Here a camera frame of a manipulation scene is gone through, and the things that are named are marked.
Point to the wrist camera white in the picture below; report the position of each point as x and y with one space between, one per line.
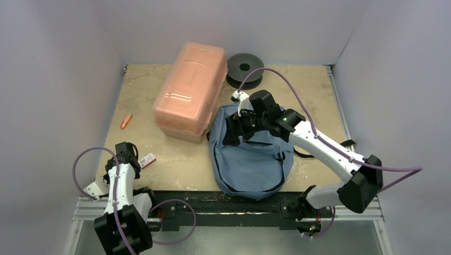
242 100
98 188

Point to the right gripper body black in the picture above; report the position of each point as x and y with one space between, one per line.
240 125

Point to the blue backpack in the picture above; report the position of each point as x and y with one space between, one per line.
254 169

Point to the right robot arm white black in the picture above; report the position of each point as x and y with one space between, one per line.
342 161

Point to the black filament spool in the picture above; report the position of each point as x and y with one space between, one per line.
240 66

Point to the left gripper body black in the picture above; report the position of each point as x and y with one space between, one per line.
138 169

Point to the small red white box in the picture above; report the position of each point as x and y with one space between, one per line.
147 160

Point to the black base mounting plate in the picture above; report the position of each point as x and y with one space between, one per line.
217 209

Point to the aluminium frame rail right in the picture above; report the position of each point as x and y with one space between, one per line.
343 105

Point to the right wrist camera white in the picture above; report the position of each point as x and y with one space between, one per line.
242 100

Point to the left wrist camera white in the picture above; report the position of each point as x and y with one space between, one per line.
98 188

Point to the pink translucent plastic box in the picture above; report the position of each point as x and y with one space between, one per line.
184 105

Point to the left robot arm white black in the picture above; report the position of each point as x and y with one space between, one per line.
123 227

